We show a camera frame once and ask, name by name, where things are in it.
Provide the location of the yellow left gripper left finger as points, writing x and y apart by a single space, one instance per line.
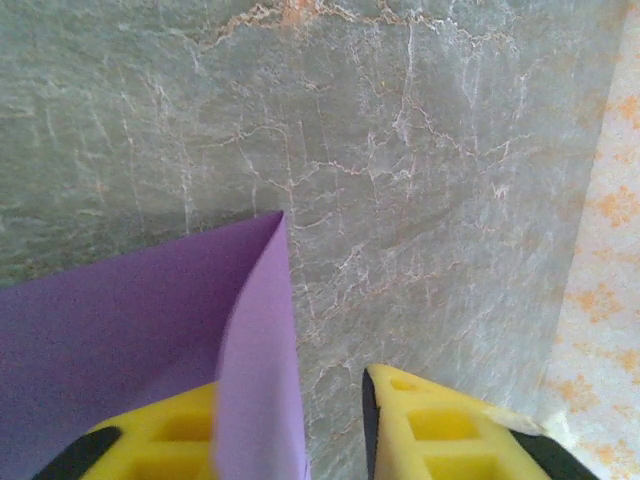
150 450

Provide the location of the purple paper sheet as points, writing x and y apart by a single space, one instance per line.
100 325

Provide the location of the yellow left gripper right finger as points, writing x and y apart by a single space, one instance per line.
400 450

